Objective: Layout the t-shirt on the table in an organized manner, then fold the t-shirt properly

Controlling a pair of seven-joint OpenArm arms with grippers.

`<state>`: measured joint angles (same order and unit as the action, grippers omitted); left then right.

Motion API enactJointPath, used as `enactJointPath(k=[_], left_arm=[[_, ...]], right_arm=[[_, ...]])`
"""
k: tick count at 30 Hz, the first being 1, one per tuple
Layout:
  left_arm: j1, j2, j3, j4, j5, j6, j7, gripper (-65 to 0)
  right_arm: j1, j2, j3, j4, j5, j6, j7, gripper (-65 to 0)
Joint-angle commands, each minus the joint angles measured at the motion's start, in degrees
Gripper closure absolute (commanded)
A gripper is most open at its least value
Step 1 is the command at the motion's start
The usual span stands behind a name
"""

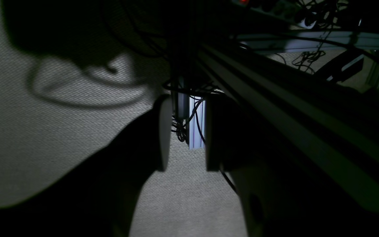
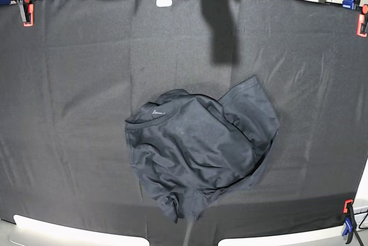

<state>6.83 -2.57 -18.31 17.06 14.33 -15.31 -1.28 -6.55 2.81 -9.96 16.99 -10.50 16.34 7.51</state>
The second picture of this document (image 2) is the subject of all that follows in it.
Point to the dark grey t-shirt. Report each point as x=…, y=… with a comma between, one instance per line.
x=188, y=150

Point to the black table cloth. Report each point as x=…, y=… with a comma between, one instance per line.
x=69, y=82

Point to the red clamp far left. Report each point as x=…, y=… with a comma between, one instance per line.
x=26, y=12

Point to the red clamp far right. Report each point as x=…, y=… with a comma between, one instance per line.
x=362, y=22

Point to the red blue clamp near right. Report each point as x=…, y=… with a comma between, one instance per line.
x=350, y=229

